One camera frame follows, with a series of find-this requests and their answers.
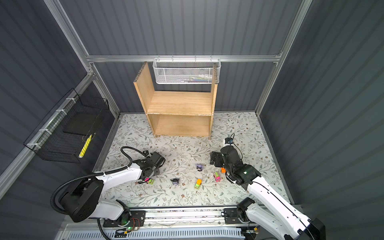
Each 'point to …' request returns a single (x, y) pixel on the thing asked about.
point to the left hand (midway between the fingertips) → (153, 170)
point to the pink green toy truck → (216, 176)
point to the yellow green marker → (85, 146)
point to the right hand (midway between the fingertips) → (219, 155)
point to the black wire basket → (62, 135)
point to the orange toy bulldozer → (223, 170)
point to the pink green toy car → (150, 181)
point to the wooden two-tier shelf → (177, 114)
